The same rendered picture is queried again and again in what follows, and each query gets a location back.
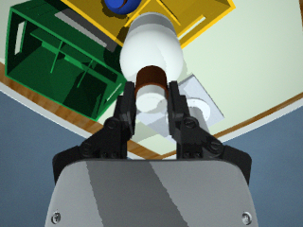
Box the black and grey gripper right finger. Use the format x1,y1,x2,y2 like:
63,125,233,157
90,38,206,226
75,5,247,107
167,80,252,185

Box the green divided crate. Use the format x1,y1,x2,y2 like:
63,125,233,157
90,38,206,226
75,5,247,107
5,0,128,122

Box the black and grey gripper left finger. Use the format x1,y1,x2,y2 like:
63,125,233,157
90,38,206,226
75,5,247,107
52,81,137,186

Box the blue bottle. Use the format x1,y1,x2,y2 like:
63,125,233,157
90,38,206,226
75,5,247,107
104,0,142,15

